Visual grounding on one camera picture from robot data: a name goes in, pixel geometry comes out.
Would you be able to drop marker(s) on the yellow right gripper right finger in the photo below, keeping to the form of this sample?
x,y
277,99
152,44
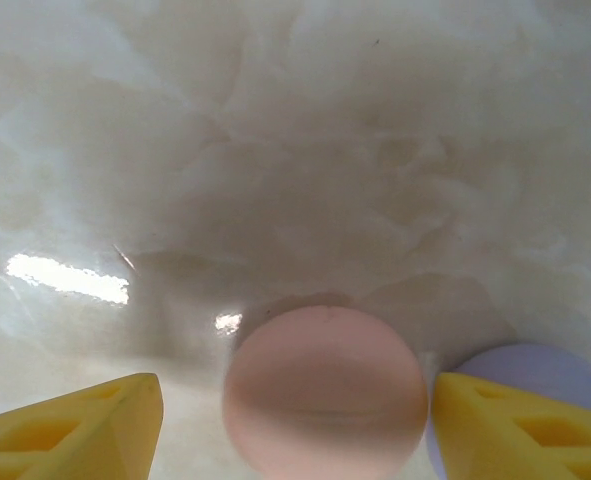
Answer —
x,y
467,415

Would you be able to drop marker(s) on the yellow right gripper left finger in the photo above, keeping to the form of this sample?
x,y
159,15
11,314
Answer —
x,y
100,415

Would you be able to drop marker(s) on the purple round charging case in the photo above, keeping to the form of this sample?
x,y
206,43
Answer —
x,y
540,365

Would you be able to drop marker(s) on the pink round charging case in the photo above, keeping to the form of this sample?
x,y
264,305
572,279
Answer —
x,y
325,375

